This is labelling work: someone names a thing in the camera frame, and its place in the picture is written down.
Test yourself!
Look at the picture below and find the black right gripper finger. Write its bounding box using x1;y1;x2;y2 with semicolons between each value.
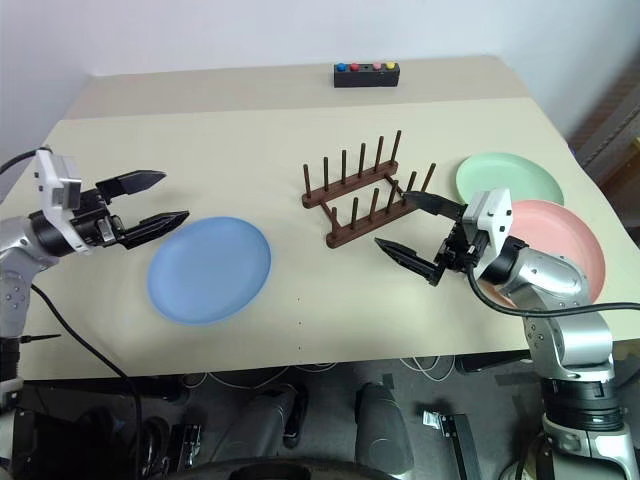
374;237;446;288
402;190;467;222

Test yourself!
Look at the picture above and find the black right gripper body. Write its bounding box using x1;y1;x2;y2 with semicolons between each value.
433;218;490;276

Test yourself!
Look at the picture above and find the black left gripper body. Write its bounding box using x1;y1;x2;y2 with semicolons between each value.
69;188;127;250

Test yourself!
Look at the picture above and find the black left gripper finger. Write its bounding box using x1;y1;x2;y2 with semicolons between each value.
95;169;168;204
119;210;191;251

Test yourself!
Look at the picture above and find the green plate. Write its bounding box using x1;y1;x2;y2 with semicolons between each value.
454;153;566;208

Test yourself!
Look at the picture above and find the pink red plate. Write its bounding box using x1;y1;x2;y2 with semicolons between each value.
483;199;607;309

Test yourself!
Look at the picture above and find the wooden dish rack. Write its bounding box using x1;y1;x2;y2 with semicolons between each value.
301;129;437;250

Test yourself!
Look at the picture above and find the blue plate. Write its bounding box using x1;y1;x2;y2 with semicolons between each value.
146;215;274;327

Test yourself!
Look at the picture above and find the cream table cover sheet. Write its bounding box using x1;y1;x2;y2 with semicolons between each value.
0;97;640;382

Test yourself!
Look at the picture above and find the black button box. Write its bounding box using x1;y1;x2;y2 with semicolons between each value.
333;62;400;90

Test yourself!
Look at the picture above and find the grey rounded robot leg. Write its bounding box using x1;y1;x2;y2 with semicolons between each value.
354;382;416;474
212;384;301;461

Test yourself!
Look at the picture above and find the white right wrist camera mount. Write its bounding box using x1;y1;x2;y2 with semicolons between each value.
460;187;514;281

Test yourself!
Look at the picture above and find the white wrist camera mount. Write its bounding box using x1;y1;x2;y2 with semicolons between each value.
460;187;514;281
33;149;94;255

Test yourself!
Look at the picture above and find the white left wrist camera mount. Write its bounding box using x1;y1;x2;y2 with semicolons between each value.
33;149;94;255

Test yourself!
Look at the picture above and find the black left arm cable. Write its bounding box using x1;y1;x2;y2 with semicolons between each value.
0;146;144;480

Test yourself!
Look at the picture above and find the black table frame bar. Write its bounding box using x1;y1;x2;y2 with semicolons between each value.
99;375;184;404

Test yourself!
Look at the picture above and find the black metal frame bracket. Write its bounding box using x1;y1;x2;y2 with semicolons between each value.
422;409;484;480

